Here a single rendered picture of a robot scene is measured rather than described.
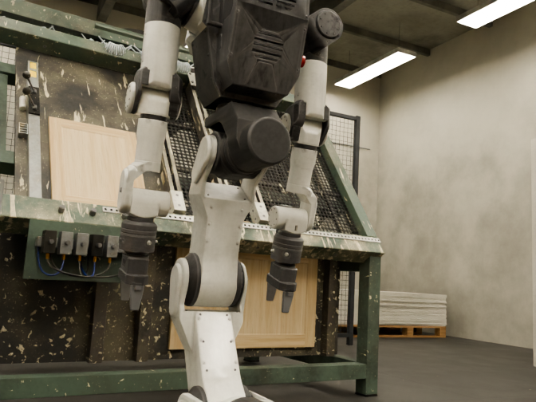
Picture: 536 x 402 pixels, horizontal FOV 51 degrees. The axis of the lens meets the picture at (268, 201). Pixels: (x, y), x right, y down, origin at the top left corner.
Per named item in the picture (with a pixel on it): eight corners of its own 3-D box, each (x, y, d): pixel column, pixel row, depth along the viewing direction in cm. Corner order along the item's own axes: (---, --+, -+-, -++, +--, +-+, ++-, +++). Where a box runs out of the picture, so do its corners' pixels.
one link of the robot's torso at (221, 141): (268, 177, 144) (271, 132, 146) (219, 170, 138) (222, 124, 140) (247, 183, 156) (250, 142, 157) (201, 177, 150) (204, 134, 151)
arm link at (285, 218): (308, 250, 160) (315, 212, 159) (274, 248, 156) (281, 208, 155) (290, 242, 170) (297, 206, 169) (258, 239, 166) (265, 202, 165)
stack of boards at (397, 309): (281, 336, 629) (285, 286, 636) (243, 327, 721) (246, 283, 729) (447, 337, 737) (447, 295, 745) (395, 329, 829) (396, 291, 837)
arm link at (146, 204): (167, 238, 139) (173, 193, 139) (124, 234, 135) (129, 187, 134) (155, 233, 149) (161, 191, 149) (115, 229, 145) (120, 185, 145)
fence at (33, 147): (27, 203, 236) (29, 197, 234) (25, 66, 294) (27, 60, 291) (39, 205, 239) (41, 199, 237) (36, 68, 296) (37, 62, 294)
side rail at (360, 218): (356, 246, 338) (367, 235, 331) (301, 124, 404) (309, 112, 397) (367, 248, 342) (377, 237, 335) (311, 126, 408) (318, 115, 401)
